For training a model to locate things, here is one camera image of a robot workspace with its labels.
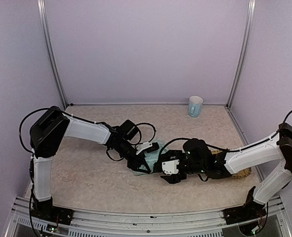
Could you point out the grey aluminium frame post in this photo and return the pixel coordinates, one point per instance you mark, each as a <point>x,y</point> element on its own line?
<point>243,53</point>

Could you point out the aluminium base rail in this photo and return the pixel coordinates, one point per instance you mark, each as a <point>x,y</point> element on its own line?
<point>89,223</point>

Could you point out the mint green black umbrella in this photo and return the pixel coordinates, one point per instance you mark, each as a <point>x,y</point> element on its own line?
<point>151,157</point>

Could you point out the light blue ceramic mug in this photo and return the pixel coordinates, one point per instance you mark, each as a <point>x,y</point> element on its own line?
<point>195,106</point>

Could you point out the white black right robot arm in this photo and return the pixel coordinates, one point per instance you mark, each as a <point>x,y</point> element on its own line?
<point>197,158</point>

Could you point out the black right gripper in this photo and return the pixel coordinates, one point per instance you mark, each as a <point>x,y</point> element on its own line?
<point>176,177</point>

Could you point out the grey aluminium left post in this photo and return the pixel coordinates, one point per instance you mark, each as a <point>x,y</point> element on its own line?
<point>50,52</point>

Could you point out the woven bamboo tray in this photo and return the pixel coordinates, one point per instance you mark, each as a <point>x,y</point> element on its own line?
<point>241,174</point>

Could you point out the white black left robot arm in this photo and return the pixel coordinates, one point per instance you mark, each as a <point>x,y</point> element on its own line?
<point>48,132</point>

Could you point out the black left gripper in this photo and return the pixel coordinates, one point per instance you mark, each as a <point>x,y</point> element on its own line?
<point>135,160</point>

